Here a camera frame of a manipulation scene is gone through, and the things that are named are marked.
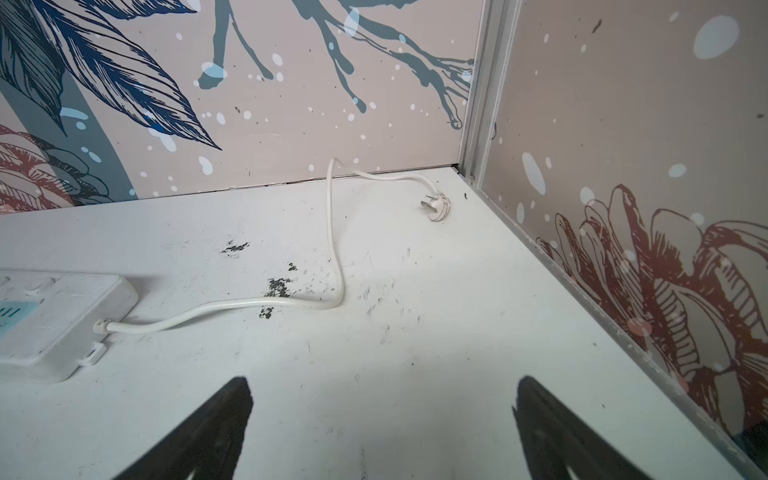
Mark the white three-pin plug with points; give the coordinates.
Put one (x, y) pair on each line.
(437, 206)

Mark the long white power strip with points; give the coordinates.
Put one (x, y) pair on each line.
(48, 319)

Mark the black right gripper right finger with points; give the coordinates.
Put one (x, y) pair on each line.
(557, 444)

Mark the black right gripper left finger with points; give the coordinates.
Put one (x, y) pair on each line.
(206, 445)

